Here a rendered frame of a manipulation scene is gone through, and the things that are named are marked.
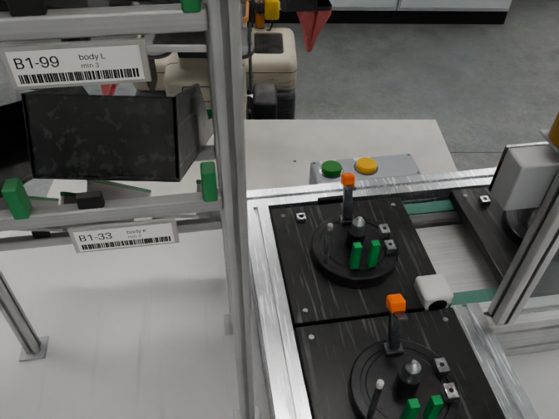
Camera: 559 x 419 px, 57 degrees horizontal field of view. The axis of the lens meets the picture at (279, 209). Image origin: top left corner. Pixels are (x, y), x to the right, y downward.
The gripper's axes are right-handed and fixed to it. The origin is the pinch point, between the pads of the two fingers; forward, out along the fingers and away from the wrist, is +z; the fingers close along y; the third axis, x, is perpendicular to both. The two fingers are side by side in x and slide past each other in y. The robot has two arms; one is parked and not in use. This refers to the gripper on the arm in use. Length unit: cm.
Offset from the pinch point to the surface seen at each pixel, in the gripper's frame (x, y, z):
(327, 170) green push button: 2.3, 5.5, 26.4
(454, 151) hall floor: 125, 106, 119
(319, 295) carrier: -26.3, -2.0, 27.7
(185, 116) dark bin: -32.7, -18.2, -8.9
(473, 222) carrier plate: -14.6, 27.9, 27.2
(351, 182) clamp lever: -12.3, 5.5, 17.7
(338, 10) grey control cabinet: 277, 80, 104
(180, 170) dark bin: -36.9, -19.0, -6.1
